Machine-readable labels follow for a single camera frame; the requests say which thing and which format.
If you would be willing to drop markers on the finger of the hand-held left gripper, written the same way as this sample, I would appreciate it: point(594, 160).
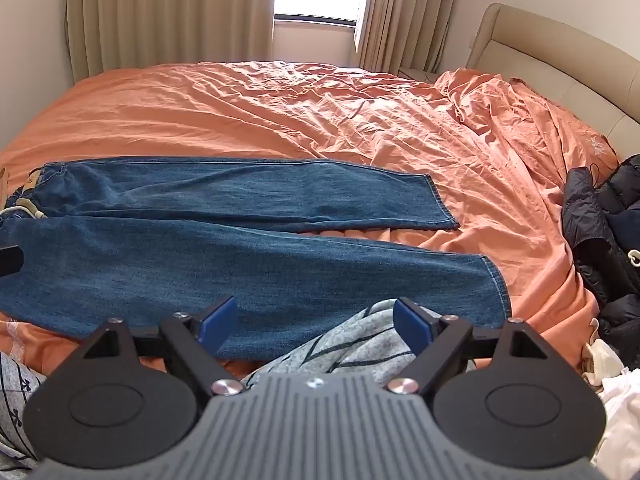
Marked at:
point(10, 261)

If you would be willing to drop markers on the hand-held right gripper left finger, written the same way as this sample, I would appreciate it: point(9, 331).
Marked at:
point(220, 324)

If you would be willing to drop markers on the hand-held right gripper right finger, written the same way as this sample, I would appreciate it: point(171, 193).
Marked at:
point(411, 327)

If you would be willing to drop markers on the blue denim pants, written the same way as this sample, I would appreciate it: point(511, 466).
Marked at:
point(150, 260)

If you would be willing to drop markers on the beige pants belt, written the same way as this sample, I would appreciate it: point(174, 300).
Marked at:
point(25, 208)

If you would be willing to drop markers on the grey striped knit garment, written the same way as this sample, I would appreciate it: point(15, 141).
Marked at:
point(340, 345)

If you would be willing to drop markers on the light grey patterned cloth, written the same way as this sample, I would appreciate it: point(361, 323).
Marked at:
point(20, 395)

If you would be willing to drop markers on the cream ruffled cloth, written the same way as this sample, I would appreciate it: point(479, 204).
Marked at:
point(602, 355)

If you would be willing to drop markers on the black puffer jacket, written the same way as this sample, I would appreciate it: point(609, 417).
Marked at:
point(595, 240)

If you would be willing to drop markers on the orange bed sheet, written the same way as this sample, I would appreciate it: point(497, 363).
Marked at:
point(250, 110)

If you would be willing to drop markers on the white cloth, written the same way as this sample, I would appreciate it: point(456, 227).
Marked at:
point(622, 420)

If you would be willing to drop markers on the orange crumpled duvet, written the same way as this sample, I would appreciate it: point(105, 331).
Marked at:
point(525, 125)

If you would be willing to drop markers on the beige nightstand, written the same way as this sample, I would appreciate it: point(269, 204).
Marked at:
point(417, 74)

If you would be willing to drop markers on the wide beige curtain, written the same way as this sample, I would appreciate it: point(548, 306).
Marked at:
point(170, 15)

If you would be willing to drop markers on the beige padded headboard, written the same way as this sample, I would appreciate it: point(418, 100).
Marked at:
point(550, 55)

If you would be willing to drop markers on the narrow beige curtain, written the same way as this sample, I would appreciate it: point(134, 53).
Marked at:
point(405, 10)

